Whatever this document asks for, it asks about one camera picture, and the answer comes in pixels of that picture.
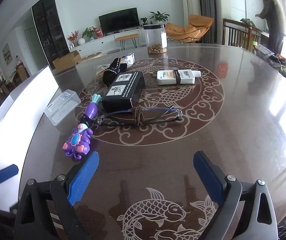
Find clear plastic storage box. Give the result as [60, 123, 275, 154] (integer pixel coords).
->
[44, 89, 81, 126]

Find red flower vase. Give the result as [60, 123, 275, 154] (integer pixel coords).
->
[67, 30, 79, 47]

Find purple mermaid tail toy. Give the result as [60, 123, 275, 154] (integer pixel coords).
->
[80, 94, 102, 127]

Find black rectangular box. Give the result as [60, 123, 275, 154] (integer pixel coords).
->
[101, 72, 145, 113]

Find small wooden bench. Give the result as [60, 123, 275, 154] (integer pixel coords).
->
[114, 34, 140, 51]

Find white tv cabinet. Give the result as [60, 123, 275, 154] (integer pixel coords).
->
[69, 28, 146, 57]

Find black television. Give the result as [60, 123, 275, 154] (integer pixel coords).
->
[99, 8, 140, 34]

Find purple octopus toy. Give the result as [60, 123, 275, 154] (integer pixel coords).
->
[62, 123, 93, 160]

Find rimless glasses with brown tie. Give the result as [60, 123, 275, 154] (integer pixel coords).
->
[96, 106, 183, 127]

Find orange lounge chair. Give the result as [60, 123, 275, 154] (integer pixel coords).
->
[165, 15, 215, 43]

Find green potted plant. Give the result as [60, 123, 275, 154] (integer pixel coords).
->
[150, 11, 170, 24]

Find wooden chair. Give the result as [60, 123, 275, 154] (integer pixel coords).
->
[222, 18, 269, 53]

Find cardboard box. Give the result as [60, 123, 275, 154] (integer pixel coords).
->
[53, 51, 81, 72]

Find white lotion bottle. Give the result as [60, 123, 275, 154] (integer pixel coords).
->
[157, 69, 202, 86]

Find clear plastic jar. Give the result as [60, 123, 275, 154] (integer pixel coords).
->
[144, 24, 167, 54]

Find black bookshelf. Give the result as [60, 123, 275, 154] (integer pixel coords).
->
[31, 0, 69, 69]

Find black studded hair accessory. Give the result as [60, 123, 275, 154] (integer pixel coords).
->
[102, 57, 127, 87]

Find person in brown jacket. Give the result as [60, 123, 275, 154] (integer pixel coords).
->
[255, 0, 285, 54]

